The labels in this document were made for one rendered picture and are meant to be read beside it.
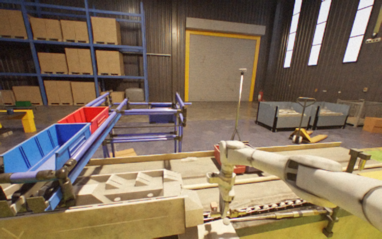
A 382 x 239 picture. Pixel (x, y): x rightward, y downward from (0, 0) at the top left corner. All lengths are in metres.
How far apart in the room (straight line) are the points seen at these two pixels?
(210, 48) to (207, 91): 2.98
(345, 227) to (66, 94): 10.98
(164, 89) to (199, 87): 2.61
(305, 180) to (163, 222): 0.68
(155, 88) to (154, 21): 4.16
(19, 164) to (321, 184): 0.95
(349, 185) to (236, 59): 12.05
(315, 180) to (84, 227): 0.90
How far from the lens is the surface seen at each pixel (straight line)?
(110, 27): 10.14
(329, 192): 0.43
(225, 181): 0.74
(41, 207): 0.76
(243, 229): 1.10
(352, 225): 1.75
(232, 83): 12.18
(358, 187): 0.40
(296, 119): 5.93
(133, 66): 11.12
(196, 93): 11.26
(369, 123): 8.04
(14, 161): 0.86
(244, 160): 0.59
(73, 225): 0.97
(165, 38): 11.29
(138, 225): 0.92
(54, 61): 10.95
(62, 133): 1.03
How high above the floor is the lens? 1.58
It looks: 15 degrees down
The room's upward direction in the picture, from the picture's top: 2 degrees clockwise
